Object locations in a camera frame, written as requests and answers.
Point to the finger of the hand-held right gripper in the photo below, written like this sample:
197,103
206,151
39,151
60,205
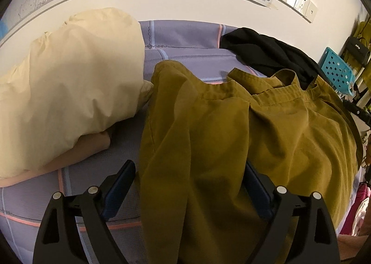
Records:
358,112

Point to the person's right forearm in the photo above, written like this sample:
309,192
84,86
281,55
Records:
350,251

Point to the black handbag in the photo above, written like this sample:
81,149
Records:
356,48

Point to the pink clothes pile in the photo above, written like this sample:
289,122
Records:
361,197

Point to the cream duvet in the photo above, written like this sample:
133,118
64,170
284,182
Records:
72,78

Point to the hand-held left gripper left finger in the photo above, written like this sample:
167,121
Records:
116,194

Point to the black garment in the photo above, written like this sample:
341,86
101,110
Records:
260,49

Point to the purple checked bed sheet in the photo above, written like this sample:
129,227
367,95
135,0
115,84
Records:
179,55

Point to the blue perforated stool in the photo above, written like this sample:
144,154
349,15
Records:
336,70

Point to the olive snap-button jacket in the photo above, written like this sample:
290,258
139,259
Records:
217,136

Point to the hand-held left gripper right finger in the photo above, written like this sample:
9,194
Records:
258,194

